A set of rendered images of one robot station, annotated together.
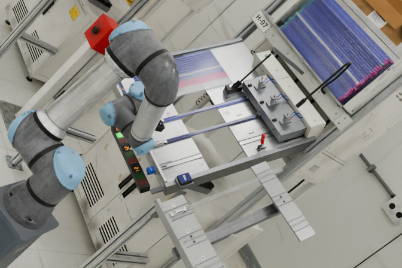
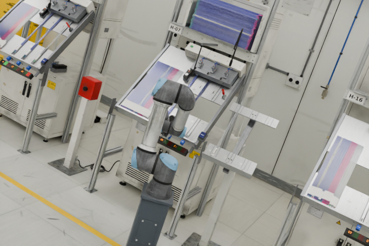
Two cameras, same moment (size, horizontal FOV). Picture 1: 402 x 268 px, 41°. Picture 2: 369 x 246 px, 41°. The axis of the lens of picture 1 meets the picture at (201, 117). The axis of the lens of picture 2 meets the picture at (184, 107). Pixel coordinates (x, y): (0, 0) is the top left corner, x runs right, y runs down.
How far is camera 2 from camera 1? 1.36 m
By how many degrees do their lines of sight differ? 12
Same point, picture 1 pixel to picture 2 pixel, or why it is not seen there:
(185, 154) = (191, 123)
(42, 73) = (52, 132)
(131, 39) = (165, 89)
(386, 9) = not seen: outside the picture
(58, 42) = (52, 107)
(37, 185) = (162, 177)
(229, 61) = (172, 61)
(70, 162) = (169, 158)
